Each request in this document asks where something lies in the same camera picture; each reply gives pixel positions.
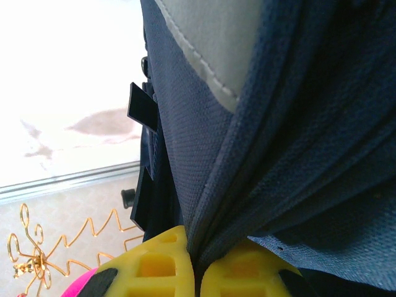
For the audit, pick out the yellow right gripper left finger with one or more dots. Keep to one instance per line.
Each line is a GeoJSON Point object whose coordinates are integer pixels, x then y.
{"type": "Point", "coordinates": [154, 266]}

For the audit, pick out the navy blue backpack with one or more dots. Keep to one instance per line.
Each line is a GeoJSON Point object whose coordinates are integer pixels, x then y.
{"type": "Point", "coordinates": [278, 139]}

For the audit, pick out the aluminium table side rail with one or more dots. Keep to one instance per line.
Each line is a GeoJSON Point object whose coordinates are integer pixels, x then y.
{"type": "Point", "coordinates": [62, 182]}

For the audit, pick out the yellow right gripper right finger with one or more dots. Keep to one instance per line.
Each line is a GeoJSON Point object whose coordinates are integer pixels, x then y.
{"type": "Point", "coordinates": [247, 272]}

